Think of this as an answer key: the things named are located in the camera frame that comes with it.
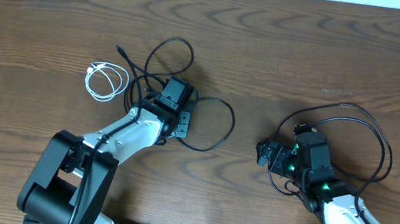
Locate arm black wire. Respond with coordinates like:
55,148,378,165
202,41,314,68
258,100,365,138
299,111,400,224
63,69,151,224

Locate white usb cable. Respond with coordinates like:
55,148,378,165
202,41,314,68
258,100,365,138
81,59,133,106

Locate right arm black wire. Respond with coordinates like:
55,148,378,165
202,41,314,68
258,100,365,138
299,111,400,224

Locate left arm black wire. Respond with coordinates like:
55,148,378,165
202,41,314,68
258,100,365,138
63,69,151,224

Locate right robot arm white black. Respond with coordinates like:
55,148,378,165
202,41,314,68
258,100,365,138
256,131,381,224

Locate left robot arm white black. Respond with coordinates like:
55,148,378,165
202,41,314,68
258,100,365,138
17,77,194,224

